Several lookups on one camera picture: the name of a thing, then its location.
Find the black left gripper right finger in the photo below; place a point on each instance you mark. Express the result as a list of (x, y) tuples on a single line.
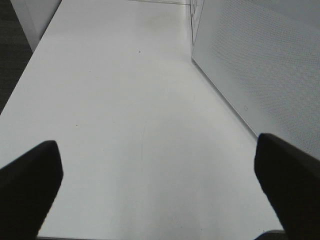
[(290, 179)]

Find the white microwave door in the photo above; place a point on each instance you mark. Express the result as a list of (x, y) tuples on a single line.
[(260, 65)]

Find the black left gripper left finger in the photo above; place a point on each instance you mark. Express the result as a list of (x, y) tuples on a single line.
[(28, 188)]

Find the white microwave oven body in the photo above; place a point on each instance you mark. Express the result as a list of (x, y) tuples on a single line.
[(257, 62)]

